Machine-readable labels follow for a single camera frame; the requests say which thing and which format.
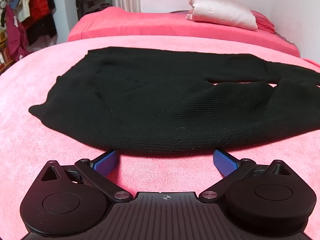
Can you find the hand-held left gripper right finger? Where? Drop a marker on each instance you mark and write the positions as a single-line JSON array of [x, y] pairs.
[[225, 164]]

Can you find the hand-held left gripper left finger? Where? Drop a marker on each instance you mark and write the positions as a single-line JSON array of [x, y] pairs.
[[106, 163]]

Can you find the black knit pants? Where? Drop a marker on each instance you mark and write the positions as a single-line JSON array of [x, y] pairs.
[[160, 105]]

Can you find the pink fleece blanket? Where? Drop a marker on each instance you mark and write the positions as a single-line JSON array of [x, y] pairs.
[[30, 142]]

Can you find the red covered bed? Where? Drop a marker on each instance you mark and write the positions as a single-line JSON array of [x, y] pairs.
[[140, 25]]

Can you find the red folded blanket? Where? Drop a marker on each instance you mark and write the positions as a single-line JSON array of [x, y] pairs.
[[265, 22]]

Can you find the wooden shelf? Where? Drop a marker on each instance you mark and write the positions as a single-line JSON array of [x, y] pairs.
[[4, 55]]

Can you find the pale pink pillow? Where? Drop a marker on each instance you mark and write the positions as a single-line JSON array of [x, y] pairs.
[[222, 11]]

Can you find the dark cloth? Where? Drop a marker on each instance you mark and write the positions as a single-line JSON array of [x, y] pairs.
[[98, 7]]

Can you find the hanging clothes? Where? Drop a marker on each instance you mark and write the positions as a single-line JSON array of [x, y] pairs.
[[27, 12]]

